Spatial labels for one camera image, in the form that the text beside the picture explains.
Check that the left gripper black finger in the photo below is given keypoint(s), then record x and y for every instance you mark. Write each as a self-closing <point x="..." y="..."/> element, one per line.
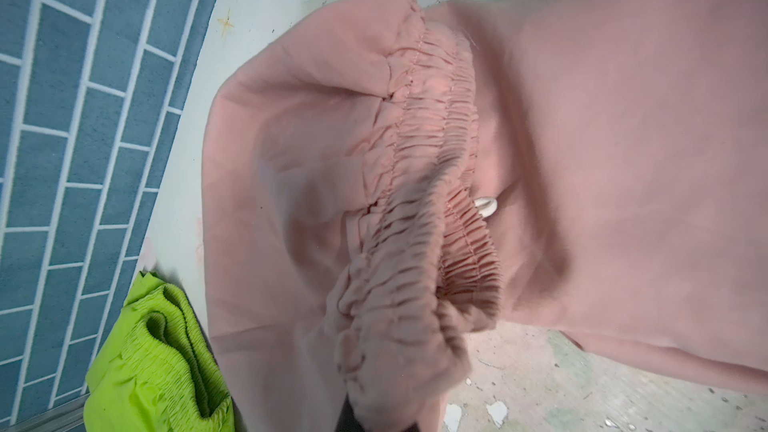
<point x="347" y="421"/>

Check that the lime green shorts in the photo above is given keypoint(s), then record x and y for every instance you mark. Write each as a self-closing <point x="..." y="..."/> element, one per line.
<point x="155" y="371"/>

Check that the pink shorts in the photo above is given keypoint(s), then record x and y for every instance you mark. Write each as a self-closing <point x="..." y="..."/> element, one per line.
<point x="383" y="179"/>

